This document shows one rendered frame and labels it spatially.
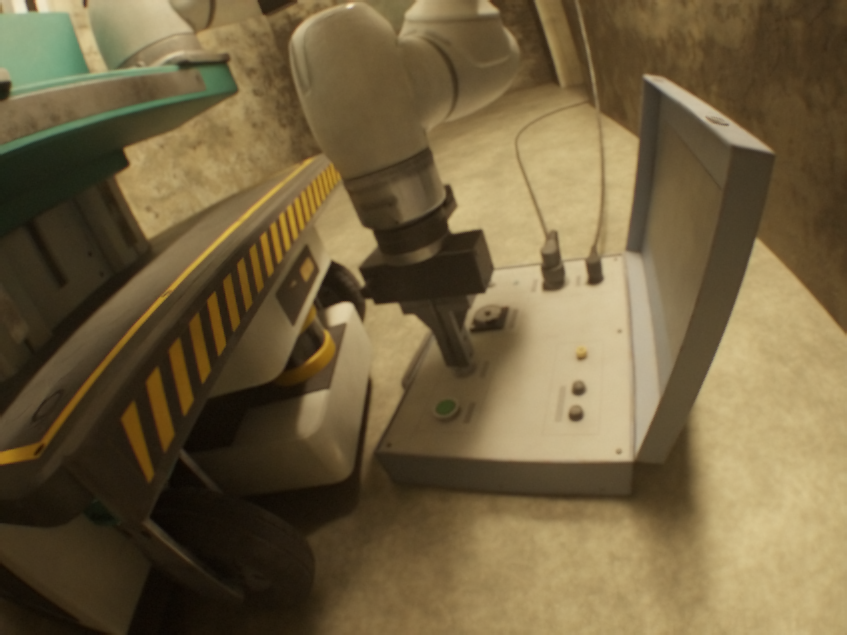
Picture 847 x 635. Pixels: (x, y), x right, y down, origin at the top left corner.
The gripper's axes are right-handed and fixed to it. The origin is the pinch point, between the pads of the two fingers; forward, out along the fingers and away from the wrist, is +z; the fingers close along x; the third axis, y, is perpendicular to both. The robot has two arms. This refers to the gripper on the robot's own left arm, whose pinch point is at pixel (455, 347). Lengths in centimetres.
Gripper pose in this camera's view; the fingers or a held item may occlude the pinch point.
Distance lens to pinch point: 51.0
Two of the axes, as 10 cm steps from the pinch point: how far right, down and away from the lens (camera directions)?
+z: 3.3, 8.0, 5.0
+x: 8.9, -0.8, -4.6
